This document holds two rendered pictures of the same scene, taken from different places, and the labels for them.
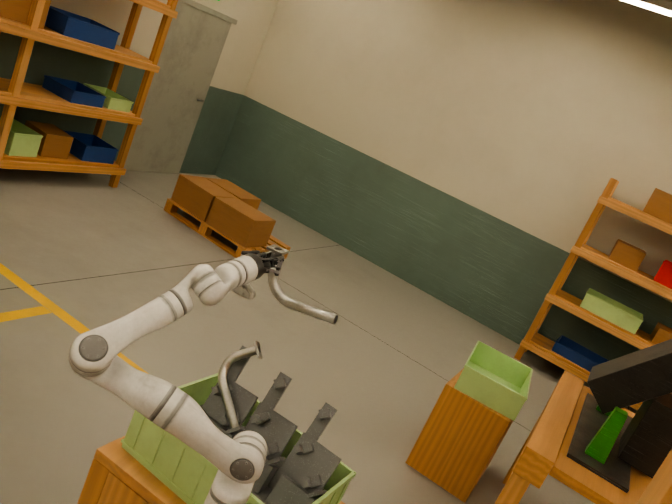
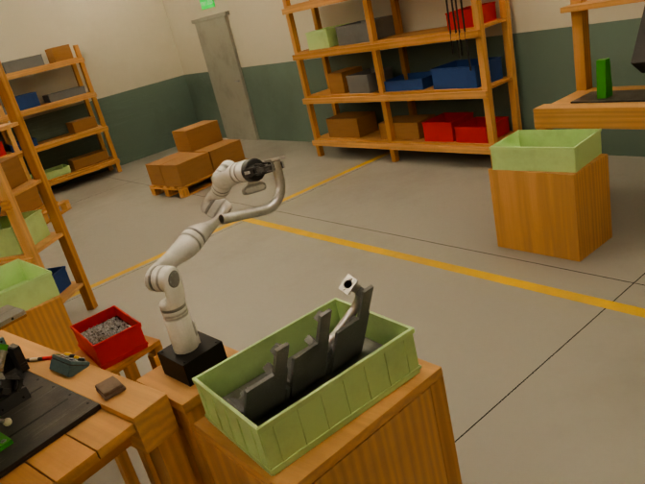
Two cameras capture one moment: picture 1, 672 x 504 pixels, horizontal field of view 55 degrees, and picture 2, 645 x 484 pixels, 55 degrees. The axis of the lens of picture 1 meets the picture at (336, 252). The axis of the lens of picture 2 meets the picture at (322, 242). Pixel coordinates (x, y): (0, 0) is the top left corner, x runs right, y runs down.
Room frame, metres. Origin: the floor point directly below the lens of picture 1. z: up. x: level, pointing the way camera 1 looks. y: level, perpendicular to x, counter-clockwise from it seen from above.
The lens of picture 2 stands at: (2.87, -1.36, 1.99)
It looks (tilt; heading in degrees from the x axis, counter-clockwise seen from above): 21 degrees down; 123
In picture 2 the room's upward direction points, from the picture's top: 13 degrees counter-clockwise
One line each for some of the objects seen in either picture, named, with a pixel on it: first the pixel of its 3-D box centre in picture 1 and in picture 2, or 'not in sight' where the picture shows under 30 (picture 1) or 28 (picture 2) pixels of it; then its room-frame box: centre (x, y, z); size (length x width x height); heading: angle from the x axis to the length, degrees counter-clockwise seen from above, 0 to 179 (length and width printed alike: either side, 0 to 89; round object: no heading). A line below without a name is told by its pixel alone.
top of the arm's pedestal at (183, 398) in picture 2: not in sight; (195, 372); (1.30, 0.01, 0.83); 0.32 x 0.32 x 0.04; 74
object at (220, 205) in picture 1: (232, 216); not in sight; (6.77, 1.20, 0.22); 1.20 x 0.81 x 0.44; 63
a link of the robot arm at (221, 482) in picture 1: (240, 469); (167, 288); (1.31, 0.00, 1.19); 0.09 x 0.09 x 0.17; 4
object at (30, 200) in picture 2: not in sight; (17, 212); (-5.12, 3.54, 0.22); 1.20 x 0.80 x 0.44; 108
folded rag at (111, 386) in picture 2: not in sight; (109, 387); (1.13, -0.23, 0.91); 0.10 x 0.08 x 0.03; 157
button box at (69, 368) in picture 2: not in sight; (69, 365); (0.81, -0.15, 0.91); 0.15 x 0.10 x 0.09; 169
